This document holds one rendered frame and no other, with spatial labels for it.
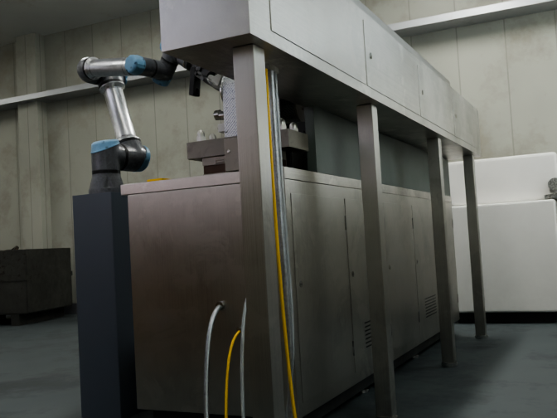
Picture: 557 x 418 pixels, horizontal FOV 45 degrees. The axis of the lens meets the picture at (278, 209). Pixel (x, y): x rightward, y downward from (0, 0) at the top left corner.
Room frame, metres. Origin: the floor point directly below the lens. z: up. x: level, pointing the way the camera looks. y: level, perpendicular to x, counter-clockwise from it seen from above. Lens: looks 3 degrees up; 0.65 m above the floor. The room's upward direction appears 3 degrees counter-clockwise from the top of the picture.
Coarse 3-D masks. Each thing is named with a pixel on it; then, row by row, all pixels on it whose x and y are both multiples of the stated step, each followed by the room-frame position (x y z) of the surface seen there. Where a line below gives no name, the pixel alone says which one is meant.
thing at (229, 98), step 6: (228, 96) 2.52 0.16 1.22; (234, 96) 2.51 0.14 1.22; (228, 102) 2.52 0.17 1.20; (234, 102) 2.51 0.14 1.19; (228, 108) 2.52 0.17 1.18; (234, 108) 2.51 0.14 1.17; (228, 114) 2.52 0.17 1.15; (234, 114) 2.51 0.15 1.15; (228, 120) 2.52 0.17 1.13; (234, 120) 2.51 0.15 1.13; (270, 120) 2.44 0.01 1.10; (228, 126) 2.52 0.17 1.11; (234, 126) 2.51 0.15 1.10; (228, 132) 2.52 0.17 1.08; (234, 132) 2.51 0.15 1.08
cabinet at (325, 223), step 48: (192, 192) 2.29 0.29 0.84; (288, 192) 2.16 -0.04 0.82; (336, 192) 2.54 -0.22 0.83; (144, 240) 2.39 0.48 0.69; (192, 240) 2.30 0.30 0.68; (240, 240) 2.21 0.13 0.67; (288, 240) 2.14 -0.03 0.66; (336, 240) 2.50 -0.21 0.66; (432, 240) 3.85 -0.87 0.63; (144, 288) 2.39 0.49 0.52; (192, 288) 2.30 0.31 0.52; (240, 288) 2.22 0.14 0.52; (336, 288) 2.48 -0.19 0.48; (432, 288) 3.78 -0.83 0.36; (144, 336) 2.39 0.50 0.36; (192, 336) 2.30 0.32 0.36; (240, 336) 2.22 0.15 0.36; (336, 336) 2.45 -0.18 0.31; (432, 336) 3.72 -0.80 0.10; (144, 384) 2.40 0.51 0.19; (192, 384) 2.31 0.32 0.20; (336, 384) 2.43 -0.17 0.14
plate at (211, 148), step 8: (232, 136) 2.29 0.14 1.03; (288, 136) 2.20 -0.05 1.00; (296, 136) 2.25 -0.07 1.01; (304, 136) 2.31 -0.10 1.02; (192, 144) 2.36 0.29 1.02; (200, 144) 2.34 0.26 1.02; (208, 144) 2.33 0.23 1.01; (216, 144) 2.32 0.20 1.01; (288, 144) 2.19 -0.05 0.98; (296, 144) 2.25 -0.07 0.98; (304, 144) 2.31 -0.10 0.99; (192, 152) 2.36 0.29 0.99; (200, 152) 2.35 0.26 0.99; (208, 152) 2.33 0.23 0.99; (216, 152) 2.32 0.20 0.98; (224, 152) 2.30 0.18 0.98; (296, 152) 2.34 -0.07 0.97; (200, 160) 2.41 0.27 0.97
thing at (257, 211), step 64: (256, 64) 1.61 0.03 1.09; (256, 128) 1.60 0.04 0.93; (256, 192) 1.61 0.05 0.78; (256, 256) 1.61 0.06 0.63; (384, 256) 2.43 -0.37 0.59; (448, 256) 3.39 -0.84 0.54; (256, 320) 1.62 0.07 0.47; (384, 320) 2.41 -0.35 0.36; (448, 320) 3.36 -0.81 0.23; (256, 384) 1.62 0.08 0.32; (384, 384) 2.42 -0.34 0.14
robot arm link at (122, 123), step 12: (96, 84) 2.95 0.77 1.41; (108, 84) 2.93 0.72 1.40; (120, 84) 2.96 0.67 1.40; (108, 96) 2.94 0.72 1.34; (120, 96) 2.94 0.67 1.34; (108, 108) 2.95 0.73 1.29; (120, 108) 2.92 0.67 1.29; (120, 120) 2.91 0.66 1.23; (120, 132) 2.90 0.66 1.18; (132, 132) 2.91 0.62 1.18; (132, 144) 2.87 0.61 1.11; (132, 156) 2.84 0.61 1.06; (144, 156) 2.89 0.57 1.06; (132, 168) 2.88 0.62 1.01; (144, 168) 2.93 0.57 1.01
